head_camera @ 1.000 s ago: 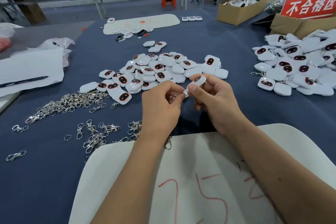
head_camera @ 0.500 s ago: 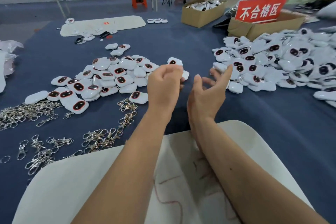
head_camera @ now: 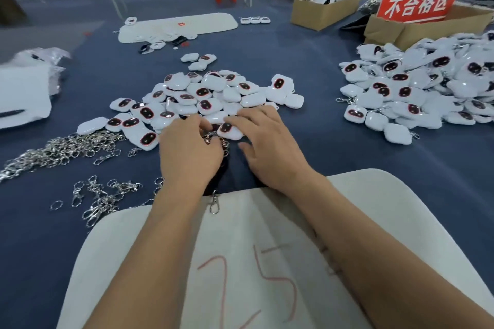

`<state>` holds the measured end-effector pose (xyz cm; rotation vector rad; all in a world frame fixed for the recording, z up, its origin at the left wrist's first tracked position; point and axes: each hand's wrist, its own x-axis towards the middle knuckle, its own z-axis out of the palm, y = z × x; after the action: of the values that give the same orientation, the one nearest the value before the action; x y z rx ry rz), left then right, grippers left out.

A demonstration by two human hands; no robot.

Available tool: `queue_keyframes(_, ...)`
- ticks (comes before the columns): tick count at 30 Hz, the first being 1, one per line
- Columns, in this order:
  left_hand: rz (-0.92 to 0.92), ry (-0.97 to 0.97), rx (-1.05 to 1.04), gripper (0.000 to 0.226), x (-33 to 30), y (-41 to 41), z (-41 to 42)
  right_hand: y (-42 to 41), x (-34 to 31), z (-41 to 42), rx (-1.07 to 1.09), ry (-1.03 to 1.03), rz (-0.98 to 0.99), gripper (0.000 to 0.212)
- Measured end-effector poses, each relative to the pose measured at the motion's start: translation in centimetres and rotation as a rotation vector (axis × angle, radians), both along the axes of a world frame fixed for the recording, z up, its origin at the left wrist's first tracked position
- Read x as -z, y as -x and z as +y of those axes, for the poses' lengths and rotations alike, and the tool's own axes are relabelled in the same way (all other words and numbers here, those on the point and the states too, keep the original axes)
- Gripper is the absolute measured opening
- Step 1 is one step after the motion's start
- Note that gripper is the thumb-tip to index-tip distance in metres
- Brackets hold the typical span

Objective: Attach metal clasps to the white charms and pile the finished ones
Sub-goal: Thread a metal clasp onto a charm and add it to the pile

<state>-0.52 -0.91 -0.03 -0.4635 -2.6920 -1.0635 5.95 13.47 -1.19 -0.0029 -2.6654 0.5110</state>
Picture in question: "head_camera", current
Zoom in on white tag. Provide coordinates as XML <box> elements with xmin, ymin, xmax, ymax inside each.
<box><xmin>217</xmin><ymin>121</ymin><xmax>245</xmax><ymax>141</ymax></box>

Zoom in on red sign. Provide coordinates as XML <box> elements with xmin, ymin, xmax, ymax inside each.
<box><xmin>377</xmin><ymin>0</ymin><xmax>468</xmax><ymax>24</ymax></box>

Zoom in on person's left hand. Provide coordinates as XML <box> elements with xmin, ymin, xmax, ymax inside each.
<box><xmin>158</xmin><ymin>114</ymin><xmax>225</xmax><ymax>201</ymax></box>

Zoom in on flat brown cardboard box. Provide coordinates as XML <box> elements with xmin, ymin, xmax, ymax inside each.
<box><xmin>363</xmin><ymin>5</ymin><xmax>494</xmax><ymax>50</ymax></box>

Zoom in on white foam board red marks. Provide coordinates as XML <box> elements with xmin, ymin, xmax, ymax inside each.
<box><xmin>58</xmin><ymin>168</ymin><xmax>494</xmax><ymax>329</ymax></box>

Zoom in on person's right hand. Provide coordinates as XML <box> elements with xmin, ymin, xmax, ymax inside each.
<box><xmin>224</xmin><ymin>105</ymin><xmax>317</xmax><ymax>195</ymax></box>

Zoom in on person's right forearm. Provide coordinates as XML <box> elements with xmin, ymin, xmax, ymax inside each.
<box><xmin>289</xmin><ymin>171</ymin><xmax>494</xmax><ymax>329</ymax></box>

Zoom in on white paper sheet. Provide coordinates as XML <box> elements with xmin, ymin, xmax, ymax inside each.
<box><xmin>0</xmin><ymin>65</ymin><xmax>54</xmax><ymax>131</ymax></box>

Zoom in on long white foam board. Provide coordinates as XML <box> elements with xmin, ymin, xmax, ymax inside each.
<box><xmin>117</xmin><ymin>12</ymin><xmax>239</xmax><ymax>44</ymax></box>

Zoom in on person's left forearm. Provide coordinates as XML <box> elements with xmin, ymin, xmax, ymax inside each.
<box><xmin>85</xmin><ymin>186</ymin><xmax>205</xmax><ymax>329</ymax></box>

